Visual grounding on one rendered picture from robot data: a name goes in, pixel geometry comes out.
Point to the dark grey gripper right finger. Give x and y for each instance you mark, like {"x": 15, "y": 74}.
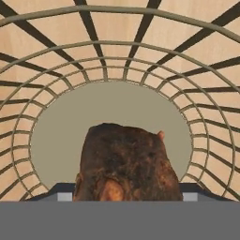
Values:
{"x": 191, "y": 190}

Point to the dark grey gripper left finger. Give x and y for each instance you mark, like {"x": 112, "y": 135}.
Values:
{"x": 64, "y": 191}

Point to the dark brown bread loaf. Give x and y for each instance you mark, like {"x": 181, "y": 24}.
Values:
{"x": 128, "y": 162}

